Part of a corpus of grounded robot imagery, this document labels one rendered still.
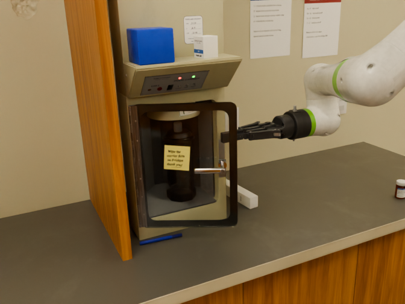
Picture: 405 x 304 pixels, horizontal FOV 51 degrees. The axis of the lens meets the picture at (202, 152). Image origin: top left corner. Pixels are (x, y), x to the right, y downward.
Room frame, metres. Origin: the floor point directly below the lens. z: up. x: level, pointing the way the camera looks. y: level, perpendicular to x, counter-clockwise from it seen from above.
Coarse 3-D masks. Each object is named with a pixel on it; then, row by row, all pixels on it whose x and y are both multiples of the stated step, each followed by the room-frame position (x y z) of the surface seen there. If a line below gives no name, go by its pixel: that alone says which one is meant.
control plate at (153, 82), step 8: (192, 72) 1.20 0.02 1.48; (200, 72) 1.22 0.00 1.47; (208, 72) 1.23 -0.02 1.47; (144, 80) 1.15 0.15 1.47; (152, 80) 1.17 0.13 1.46; (160, 80) 1.18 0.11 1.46; (168, 80) 1.19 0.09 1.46; (176, 80) 1.20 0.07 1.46; (184, 80) 1.22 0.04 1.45; (192, 80) 1.23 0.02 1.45; (200, 80) 1.25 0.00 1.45; (144, 88) 1.18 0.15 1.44; (152, 88) 1.19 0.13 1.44; (176, 88) 1.23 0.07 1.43; (184, 88) 1.25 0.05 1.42; (192, 88) 1.26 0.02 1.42; (200, 88) 1.28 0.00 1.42
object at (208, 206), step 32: (160, 128) 1.20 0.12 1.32; (192, 128) 1.20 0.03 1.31; (224, 128) 1.19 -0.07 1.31; (160, 160) 1.20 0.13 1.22; (192, 160) 1.20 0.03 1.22; (224, 160) 1.19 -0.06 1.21; (160, 192) 1.20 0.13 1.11; (192, 192) 1.20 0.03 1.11; (224, 192) 1.19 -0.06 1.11; (160, 224) 1.20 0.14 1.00; (192, 224) 1.20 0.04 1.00; (224, 224) 1.19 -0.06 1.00
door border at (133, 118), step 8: (136, 112) 1.21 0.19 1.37; (136, 120) 1.21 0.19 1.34; (136, 128) 1.21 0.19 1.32; (136, 136) 1.21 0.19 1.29; (136, 144) 1.21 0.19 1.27; (136, 152) 1.21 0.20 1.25; (136, 160) 1.21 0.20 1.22; (136, 168) 1.21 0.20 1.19; (136, 184) 1.20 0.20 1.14; (144, 192) 1.20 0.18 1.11; (144, 200) 1.21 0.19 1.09; (144, 208) 1.21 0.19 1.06; (144, 216) 1.21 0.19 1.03; (144, 224) 1.21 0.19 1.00
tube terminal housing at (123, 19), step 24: (120, 0) 1.22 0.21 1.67; (144, 0) 1.25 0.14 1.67; (168, 0) 1.28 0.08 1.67; (192, 0) 1.31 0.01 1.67; (216, 0) 1.34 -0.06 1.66; (120, 24) 1.22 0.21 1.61; (144, 24) 1.24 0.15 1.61; (168, 24) 1.27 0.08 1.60; (216, 24) 1.34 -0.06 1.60; (120, 48) 1.23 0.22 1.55; (192, 48) 1.30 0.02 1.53; (120, 72) 1.25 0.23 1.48; (120, 96) 1.28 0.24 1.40; (168, 96) 1.27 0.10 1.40; (192, 96) 1.30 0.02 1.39; (216, 96) 1.34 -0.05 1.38; (120, 120) 1.31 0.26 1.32
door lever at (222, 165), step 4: (220, 164) 1.19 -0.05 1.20; (224, 164) 1.19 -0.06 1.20; (196, 168) 1.15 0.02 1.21; (200, 168) 1.15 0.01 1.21; (204, 168) 1.15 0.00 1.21; (208, 168) 1.15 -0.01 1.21; (212, 168) 1.15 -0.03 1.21; (216, 168) 1.15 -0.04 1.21; (220, 168) 1.15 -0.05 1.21; (224, 168) 1.15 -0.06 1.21; (196, 172) 1.15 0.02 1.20; (200, 172) 1.15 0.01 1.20; (204, 172) 1.15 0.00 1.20; (208, 172) 1.15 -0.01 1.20; (212, 172) 1.14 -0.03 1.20; (216, 172) 1.14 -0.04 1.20; (220, 172) 1.14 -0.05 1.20; (224, 172) 1.14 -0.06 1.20
